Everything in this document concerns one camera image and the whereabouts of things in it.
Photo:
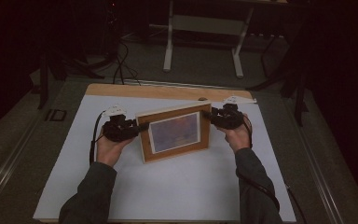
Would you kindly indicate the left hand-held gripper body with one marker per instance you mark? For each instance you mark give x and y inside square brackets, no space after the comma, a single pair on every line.
[119,130]

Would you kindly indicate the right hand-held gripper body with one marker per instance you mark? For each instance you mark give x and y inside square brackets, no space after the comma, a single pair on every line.
[230,118]

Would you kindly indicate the wooden photo frame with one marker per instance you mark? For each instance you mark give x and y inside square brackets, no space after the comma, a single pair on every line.
[175,133]

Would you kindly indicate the person's right hand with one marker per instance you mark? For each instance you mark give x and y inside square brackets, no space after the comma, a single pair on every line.
[239,138]

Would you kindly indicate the person's left hand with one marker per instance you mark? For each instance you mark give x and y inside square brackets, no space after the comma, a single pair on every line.
[110,152]

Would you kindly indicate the black floor socket box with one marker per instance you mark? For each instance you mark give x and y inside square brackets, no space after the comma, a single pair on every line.
[56,115]

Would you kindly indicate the white table sheet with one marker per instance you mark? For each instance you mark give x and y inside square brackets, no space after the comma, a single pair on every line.
[183,186]

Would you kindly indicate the black tripod stand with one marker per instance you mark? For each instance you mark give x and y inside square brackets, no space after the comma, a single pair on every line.
[298,93]
[45,81]

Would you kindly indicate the white metal desk frame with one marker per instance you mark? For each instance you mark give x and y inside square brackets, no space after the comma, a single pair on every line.
[206,26]

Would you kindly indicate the metal floor rail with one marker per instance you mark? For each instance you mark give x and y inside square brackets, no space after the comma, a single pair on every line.
[6,168]
[321,174]

